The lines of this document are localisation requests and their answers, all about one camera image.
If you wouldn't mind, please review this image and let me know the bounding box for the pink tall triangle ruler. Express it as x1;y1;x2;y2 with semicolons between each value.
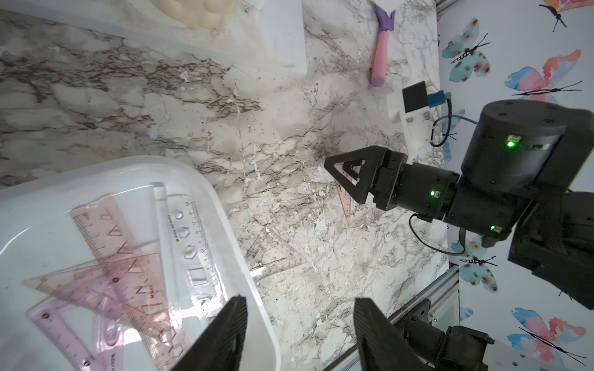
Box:
23;254;167;329

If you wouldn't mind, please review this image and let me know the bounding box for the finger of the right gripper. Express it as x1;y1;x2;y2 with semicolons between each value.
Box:
324;145;389;204

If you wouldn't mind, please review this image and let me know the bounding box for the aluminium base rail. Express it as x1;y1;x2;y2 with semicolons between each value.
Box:
324;263;460;371

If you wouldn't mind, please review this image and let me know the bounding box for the white storage box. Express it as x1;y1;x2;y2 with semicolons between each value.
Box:
1;156;281;370

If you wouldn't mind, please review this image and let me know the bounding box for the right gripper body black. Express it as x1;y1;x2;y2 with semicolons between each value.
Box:
371;151;459;220

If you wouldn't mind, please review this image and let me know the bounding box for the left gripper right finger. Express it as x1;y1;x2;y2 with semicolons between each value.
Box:
354;298;431;371

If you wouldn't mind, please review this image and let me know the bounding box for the white stepped display stand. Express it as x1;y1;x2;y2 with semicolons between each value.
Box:
1;1;307;78

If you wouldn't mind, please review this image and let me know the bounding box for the clear triangle ruler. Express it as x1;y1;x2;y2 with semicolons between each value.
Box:
244;226;306;282

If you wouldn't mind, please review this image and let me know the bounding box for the clear straight ruler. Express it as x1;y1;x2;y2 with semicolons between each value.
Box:
151;182;196;337
166;194;228;322

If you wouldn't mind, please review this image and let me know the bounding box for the purple triangle ruler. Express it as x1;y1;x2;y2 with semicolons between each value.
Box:
26;285;140;370

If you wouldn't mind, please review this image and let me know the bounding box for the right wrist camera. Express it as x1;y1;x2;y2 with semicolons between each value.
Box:
386;81;451;165

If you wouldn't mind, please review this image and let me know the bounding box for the purple garden fork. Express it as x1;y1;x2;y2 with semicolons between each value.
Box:
370;4;395;87

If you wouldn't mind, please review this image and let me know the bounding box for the pink small triangle ruler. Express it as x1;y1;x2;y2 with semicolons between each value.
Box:
324;150;354;224

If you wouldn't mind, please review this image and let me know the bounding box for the small plant in cream pot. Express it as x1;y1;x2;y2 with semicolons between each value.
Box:
151;0;239;29

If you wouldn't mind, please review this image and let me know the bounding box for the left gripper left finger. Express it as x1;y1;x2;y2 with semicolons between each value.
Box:
172;295;248;371

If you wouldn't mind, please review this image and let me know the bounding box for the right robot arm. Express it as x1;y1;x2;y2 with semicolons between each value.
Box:
324;100;593;370

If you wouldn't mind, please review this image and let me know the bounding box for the pink straight ruler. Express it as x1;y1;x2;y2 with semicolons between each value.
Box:
71;196;189;370

